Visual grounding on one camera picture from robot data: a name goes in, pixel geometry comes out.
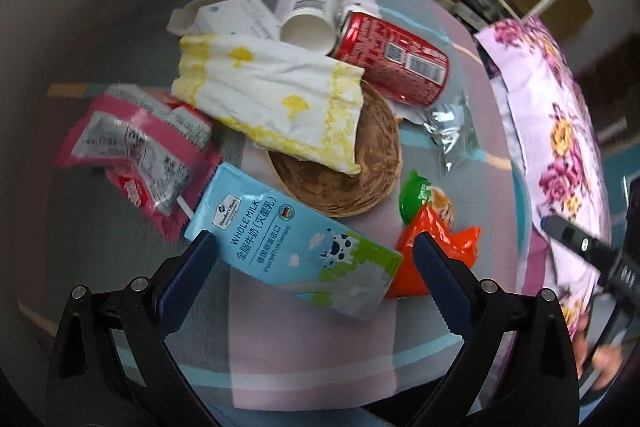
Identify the pink snack wrapper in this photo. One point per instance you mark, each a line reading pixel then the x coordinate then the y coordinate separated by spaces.
pixel 157 150

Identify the blue whole milk carton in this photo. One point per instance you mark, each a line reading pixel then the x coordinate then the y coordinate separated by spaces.
pixel 286 244

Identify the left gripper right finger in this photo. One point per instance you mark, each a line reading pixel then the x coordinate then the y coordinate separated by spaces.
pixel 539 385

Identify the orange green snack wrapper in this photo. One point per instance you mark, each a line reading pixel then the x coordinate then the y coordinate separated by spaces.
pixel 425 208

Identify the striped pink grey tablecloth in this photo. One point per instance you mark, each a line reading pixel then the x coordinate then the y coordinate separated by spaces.
pixel 252 351

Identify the floral pink bed quilt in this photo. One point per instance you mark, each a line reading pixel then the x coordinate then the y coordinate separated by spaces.
pixel 552 142

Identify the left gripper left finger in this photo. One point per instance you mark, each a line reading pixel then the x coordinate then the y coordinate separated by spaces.
pixel 111 365

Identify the white yogurt cup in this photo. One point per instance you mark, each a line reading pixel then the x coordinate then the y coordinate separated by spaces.
pixel 312 24

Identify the silver foil wrapper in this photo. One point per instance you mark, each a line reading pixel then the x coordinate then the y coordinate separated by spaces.
pixel 449 125

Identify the brown woven bowl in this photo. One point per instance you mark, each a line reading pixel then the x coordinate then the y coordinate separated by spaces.
pixel 356 175

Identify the white cardboard box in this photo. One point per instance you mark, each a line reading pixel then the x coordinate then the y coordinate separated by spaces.
pixel 225 17

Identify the red soda can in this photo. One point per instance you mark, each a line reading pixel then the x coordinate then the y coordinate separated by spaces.
pixel 403 67

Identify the white yellow stained tissue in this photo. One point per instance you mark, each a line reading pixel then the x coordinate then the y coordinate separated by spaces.
pixel 282 97

